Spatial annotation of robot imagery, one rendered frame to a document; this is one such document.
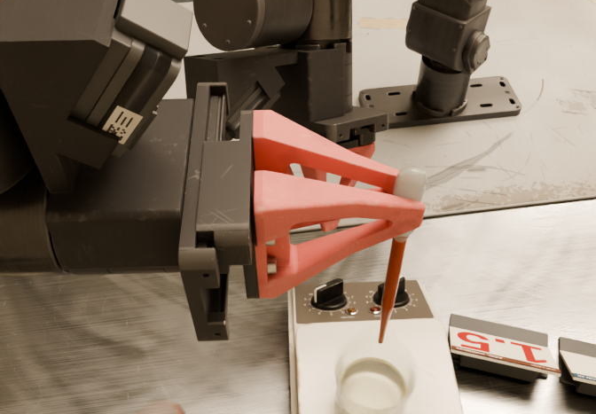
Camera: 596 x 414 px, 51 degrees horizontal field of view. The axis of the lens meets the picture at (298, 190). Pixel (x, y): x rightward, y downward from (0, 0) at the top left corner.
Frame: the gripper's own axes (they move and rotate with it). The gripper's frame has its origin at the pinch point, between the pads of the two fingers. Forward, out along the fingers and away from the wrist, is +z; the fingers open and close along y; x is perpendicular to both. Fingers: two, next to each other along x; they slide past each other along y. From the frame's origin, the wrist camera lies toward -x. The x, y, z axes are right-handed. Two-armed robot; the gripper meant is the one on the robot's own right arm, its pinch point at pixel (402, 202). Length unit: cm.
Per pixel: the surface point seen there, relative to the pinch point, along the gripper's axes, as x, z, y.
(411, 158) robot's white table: 32.3, 10.0, 33.4
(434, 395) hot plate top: 23.0, 5.4, 0.4
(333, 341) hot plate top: 23.2, -1.7, 5.1
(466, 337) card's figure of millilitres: 30.0, 11.0, 8.6
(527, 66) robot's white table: 32, 29, 50
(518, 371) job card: 30.0, 14.8, 5.2
